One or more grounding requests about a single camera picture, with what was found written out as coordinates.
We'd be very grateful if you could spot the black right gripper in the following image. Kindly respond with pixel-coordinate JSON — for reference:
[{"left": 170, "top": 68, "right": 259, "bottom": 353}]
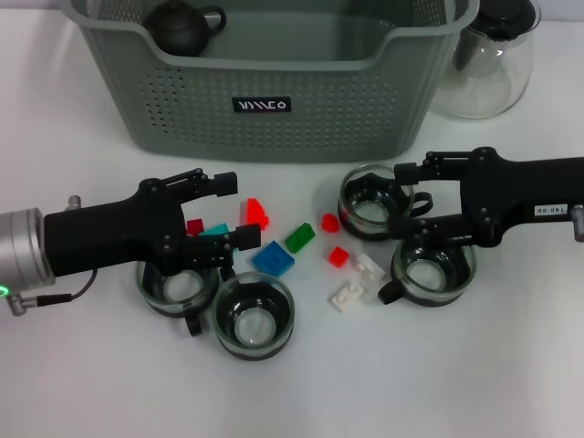
[{"left": 387, "top": 146, "right": 584, "bottom": 250}]

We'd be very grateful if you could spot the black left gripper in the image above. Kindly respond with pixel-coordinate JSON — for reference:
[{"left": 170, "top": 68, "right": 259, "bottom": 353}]
[{"left": 43, "top": 167, "right": 262, "bottom": 278}]

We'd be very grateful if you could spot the glass teacup with black sleeve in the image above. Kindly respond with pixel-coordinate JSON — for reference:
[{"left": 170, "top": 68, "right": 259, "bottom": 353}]
[
  {"left": 211, "top": 266, "right": 297, "bottom": 362},
  {"left": 377, "top": 236, "right": 477, "bottom": 308},
  {"left": 135, "top": 259, "right": 220, "bottom": 339},
  {"left": 337, "top": 162, "right": 433, "bottom": 242}
]

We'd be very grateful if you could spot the grey-green perforated storage bin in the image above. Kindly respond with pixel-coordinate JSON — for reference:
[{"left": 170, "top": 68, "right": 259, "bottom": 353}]
[{"left": 58, "top": 0, "right": 481, "bottom": 164}]

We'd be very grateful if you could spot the tall red wedge brick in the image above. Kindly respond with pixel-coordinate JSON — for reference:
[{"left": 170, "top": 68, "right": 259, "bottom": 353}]
[{"left": 239, "top": 197, "right": 271, "bottom": 233}]

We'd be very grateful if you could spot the teal square plate brick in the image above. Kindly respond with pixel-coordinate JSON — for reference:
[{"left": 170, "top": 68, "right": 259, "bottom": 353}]
[{"left": 198, "top": 222, "right": 232, "bottom": 238}]

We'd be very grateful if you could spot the blue square plate brick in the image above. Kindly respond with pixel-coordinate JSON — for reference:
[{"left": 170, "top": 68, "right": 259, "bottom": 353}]
[{"left": 251, "top": 240, "right": 297, "bottom": 277}]

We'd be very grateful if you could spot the green rectangular brick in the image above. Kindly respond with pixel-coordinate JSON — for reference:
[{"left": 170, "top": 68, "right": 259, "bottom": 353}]
[{"left": 284, "top": 222, "right": 317, "bottom": 254}]

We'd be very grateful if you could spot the white plate brick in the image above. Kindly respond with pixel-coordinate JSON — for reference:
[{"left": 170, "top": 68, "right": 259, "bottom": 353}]
[
  {"left": 327, "top": 280, "right": 366, "bottom": 314},
  {"left": 353, "top": 253, "right": 387, "bottom": 284}
]

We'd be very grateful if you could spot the glass carafe with black lid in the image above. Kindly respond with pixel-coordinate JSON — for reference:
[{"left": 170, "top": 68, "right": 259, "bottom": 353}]
[{"left": 428, "top": 0, "right": 542, "bottom": 120}]

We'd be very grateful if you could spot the black ceramic teapot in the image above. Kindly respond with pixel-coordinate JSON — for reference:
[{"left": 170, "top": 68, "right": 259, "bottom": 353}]
[{"left": 142, "top": 0, "right": 228, "bottom": 58}]

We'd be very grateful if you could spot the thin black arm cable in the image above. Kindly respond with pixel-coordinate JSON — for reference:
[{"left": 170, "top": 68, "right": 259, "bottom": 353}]
[{"left": 35, "top": 268, "right": 99, "bottom": 306}]

